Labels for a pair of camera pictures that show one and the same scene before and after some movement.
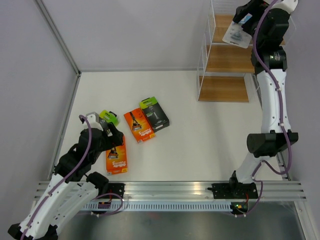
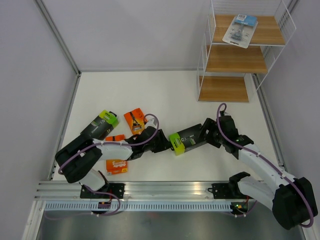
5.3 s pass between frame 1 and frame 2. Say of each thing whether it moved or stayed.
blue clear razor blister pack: stayed
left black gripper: moved
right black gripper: moved
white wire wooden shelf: stayed
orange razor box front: stayed
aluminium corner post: stayed
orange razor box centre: stayed
